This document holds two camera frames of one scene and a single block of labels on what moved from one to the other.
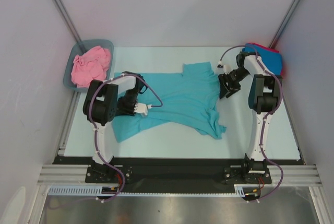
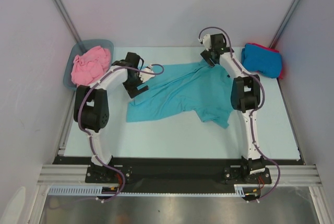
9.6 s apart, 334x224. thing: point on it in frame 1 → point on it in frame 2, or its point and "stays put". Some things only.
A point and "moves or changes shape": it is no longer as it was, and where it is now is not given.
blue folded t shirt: x=271 y=60 stays put
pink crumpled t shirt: x=92 y=65 stays put
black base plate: x=182 y=174 stays put
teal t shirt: x=192 y=97 moves or changes shape
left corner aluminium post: x=62 y=8 stays put
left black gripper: x=123 y=110 → x=133 y=90
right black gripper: x=228 y=84 → x=207 y=57
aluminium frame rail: x=278 y=174 stays put
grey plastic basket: x=78 y=47 stays put
